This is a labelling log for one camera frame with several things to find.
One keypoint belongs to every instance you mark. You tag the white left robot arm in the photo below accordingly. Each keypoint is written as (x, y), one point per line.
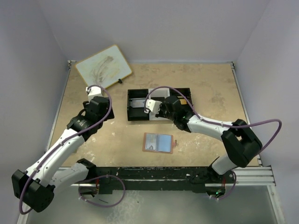
(36, 186)

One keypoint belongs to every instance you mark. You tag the whiteboard with orange frame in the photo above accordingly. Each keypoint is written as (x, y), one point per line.
(104, 68)

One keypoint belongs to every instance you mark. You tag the black bin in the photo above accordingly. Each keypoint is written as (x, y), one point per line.
(186, 92)
(136, 114)

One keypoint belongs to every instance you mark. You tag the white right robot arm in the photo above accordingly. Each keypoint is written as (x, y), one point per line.
(241, 144)

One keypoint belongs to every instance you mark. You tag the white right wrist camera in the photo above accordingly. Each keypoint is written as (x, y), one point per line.
(152, 106)

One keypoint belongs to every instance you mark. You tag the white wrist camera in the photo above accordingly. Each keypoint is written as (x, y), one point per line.
(93, 91)
(152, 106)

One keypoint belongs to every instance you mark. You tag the gold card in bin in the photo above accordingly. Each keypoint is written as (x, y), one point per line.
(183, 101)

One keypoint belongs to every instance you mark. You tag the silver card in bin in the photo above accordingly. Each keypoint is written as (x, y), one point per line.
(137, 102)

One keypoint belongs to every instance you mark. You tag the white middle bin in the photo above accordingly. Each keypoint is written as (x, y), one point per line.
(158, 95)

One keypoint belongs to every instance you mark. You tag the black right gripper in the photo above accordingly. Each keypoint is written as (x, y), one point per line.
(162, 105)

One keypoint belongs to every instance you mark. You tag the black left bin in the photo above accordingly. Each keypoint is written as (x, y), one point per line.
(136, 114)

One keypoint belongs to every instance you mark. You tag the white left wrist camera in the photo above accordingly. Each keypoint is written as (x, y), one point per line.
(93, 91)

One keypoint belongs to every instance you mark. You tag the black right bin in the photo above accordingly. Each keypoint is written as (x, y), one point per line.
(186, 92)

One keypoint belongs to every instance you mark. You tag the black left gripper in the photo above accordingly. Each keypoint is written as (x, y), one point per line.
(86, 104)

